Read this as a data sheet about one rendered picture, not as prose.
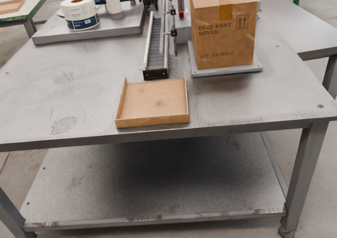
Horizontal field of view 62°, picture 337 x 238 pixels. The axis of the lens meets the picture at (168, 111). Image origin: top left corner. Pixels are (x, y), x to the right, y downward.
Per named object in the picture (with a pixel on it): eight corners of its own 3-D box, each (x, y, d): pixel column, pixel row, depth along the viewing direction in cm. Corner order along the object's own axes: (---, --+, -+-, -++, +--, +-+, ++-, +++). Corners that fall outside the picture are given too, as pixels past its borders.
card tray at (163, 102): (126, 84, 125) (125, 76, 122) (185, 78, 123) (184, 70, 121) (116, 128, 101) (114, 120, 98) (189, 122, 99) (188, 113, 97)
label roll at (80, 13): (67, 32, 170) (59, 8, 162) (68, 22, 186) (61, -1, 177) (100, 26, 173) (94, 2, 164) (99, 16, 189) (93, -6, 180)
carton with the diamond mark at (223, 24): (192, 42, 147) (188, -13, 131) (238, 37, 146) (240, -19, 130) (197, 70, 123) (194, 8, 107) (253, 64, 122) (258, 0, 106)
